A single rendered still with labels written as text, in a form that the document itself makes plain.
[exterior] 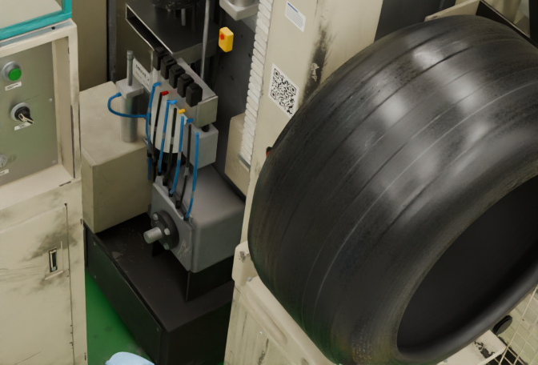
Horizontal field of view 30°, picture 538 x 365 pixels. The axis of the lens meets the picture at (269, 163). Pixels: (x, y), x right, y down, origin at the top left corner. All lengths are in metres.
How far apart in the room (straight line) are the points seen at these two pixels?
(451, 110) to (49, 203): 0.91
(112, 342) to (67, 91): 1.14
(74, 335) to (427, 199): 1.22
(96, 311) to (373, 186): 1.65
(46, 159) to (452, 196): 0.90
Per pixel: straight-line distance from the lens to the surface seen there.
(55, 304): 2.23
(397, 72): 1.42
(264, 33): 1.72
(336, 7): 1.55
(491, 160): 1.36
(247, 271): 1.85
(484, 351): 1.95
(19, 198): 1.95
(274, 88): 1.73
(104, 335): 2.84
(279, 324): 1.83
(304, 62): 1.62
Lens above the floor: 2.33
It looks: 45 degrees down
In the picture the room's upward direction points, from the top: 9 degrees clockwise
